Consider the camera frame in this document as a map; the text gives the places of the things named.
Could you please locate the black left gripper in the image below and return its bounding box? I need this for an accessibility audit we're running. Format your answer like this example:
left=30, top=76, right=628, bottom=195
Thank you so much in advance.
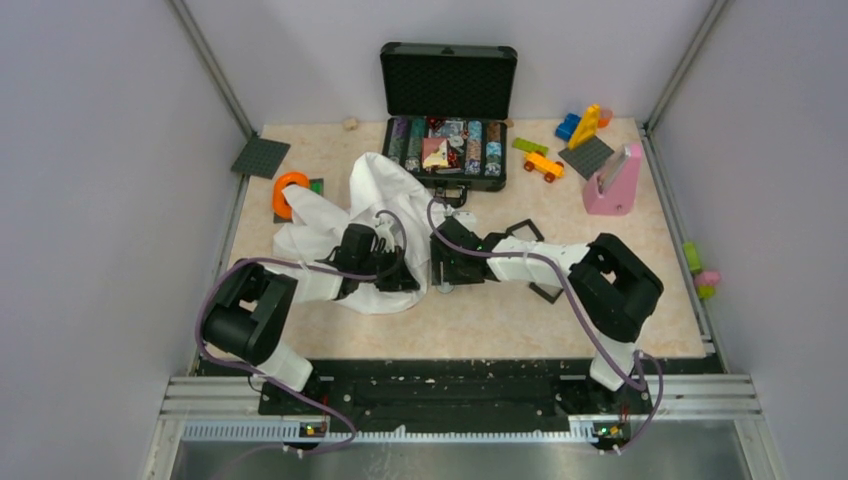
left=357, top=245, right=419, bottom=291

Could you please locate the black square frame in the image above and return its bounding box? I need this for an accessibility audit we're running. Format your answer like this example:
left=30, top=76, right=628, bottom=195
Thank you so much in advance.
left=505, top=219, right=545, bottom=242
left=529, top=283, right=563, bottom=304

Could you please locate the white shirt garment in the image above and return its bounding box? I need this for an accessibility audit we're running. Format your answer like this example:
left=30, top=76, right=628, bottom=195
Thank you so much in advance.
left=271, top=151, right=478, bottom=316

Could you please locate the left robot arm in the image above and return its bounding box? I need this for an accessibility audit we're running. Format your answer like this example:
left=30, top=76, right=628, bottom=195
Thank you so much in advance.
left=199, top=219, right=421, bottom=414

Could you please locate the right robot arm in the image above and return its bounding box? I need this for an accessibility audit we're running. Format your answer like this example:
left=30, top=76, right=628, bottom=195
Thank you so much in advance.
left=431, top=217, right=664, bottom=412

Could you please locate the dark grey small baseplate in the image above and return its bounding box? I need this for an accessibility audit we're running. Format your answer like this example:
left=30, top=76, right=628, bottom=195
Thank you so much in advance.
left=273, top=178, right=324, bottom=224

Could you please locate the orange curved toy block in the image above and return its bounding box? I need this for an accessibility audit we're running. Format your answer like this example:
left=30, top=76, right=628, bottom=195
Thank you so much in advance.
left=271, top=171, right=311, bottom=221

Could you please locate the yellow toy car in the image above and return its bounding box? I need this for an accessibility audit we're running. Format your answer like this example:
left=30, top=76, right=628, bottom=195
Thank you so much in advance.
left=523, top=151, right=565, bottom=183

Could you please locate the dark grey baseplate left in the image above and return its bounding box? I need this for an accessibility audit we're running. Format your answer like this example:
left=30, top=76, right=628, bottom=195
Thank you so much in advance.
left=230, top=136, right=291, bottom=179

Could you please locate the lime green flat brick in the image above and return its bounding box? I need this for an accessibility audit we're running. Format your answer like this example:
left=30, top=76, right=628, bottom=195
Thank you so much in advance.
left=511, top=137, right=549, bottom=156

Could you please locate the black poker chip case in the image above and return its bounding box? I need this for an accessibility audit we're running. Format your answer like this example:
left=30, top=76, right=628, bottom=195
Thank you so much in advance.
left=379, top=42, right=518, bottom=208

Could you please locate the dark grey baseplate right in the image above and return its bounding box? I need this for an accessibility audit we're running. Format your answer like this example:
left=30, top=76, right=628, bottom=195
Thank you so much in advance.
left=558, top=136, right=614, bottom=180

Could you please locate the blue toy brick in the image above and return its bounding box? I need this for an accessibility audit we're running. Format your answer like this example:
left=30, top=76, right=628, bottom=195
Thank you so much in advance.
left=554, top=113, right=582, bottom=142

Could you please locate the pink phone stand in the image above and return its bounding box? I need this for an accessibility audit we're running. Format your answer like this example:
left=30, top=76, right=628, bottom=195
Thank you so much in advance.
left=582, top=143, right=644, bottom=216

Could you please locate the yellow triangular toy block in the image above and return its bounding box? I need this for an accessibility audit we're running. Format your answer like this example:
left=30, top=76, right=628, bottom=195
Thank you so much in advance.
left=567, top=104, right=601, bottom=150

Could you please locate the green pink toy outside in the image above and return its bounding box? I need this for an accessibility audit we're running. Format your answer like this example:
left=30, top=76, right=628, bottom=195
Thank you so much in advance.
left=682, top=242, right=722, bottom=300

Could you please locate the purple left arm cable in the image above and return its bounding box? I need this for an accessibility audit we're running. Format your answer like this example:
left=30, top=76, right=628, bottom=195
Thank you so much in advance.
left=193, top=209, right=409, bottom=457

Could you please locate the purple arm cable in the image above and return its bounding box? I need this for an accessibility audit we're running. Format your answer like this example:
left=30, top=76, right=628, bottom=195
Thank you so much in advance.
left=193, top=209, right=409, bottom=457
left=425, top=196, right=665, bottom=452

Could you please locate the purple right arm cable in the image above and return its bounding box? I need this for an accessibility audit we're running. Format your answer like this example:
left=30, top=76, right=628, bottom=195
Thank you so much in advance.
left=425, top=196, right=665, bottom=452

